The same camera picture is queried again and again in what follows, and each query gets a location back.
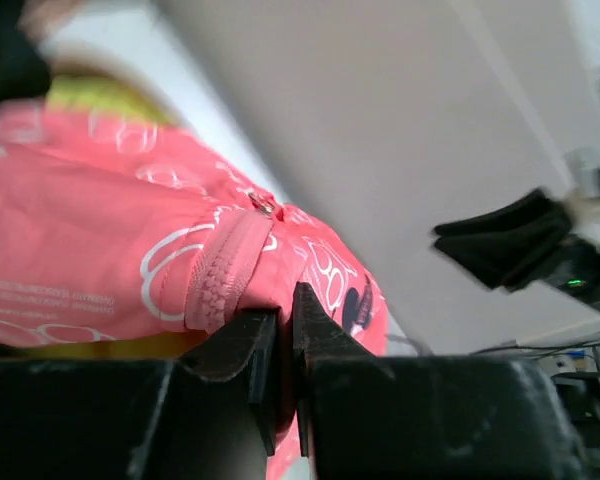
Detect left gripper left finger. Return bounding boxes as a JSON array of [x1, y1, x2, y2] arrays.
[[0, 310, 279, 479]]

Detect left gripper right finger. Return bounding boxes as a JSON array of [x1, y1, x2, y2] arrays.
[[292, 283, 585, 479]]

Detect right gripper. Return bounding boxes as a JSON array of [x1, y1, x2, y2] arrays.
[[432, 169, 600, 313]]

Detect pink tissue pack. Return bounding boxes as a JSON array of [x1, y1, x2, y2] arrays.
[[0, 103, 388, 479]]

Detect lime green cloth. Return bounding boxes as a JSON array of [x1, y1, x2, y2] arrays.
[[46, 75, 178, 125]]

